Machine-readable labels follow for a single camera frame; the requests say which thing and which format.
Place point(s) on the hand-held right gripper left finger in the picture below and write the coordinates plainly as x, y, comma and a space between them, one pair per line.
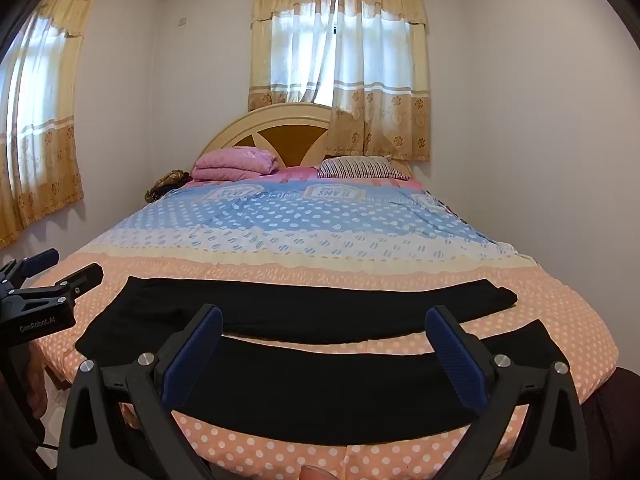
192, 360

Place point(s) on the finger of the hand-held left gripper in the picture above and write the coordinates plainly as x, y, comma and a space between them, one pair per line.
40, 261
80, 278

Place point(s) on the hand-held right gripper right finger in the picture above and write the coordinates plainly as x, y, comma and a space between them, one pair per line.
457, 360

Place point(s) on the black pants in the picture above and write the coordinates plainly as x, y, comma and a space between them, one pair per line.
300, 310

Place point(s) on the narrow beige floral curtain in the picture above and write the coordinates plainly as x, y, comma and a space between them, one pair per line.
45, 160

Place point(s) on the polka dot bedspread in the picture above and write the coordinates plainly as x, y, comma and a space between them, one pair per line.
300, 240

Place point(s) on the person's dark clothing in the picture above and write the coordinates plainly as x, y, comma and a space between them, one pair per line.
617, 425

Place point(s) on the folded pink blanket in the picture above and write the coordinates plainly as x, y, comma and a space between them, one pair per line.
235, 162

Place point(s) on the striped pillow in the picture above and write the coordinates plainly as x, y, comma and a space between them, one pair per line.
362, 167

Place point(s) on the wooden arched headboard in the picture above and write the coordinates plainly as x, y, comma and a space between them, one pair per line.
290, 135

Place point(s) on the wide beige floral curtain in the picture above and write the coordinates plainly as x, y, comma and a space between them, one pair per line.
385, 120

